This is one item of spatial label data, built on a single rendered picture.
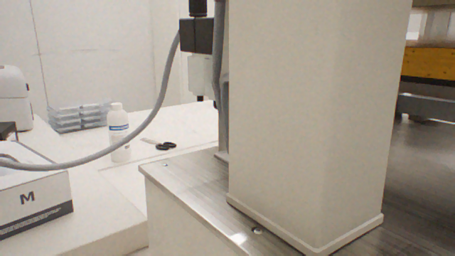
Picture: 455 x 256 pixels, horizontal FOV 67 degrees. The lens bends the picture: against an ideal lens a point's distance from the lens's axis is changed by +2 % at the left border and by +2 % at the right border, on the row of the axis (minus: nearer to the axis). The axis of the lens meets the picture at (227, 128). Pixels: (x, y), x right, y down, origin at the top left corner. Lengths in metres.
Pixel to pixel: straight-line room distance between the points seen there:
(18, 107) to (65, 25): 1.67
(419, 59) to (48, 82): 2.52
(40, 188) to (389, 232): 0.46
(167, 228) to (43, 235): 0.24
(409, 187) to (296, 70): 0.20
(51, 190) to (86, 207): 0.07
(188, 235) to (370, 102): 0.19
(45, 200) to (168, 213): 0.27
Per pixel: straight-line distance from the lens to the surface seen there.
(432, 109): 0.60
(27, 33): 2.65
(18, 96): 1.07
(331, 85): 0.20
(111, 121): 0.87
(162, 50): 2.78
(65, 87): 2.72
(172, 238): 0.36
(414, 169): 0.42
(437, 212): 0.34
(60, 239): 0.55
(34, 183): 0.56
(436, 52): 0.33
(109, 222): 0.56
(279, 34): 0.22
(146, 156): 0.92
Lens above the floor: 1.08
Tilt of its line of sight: 17 degrees down
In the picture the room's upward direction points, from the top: straight up
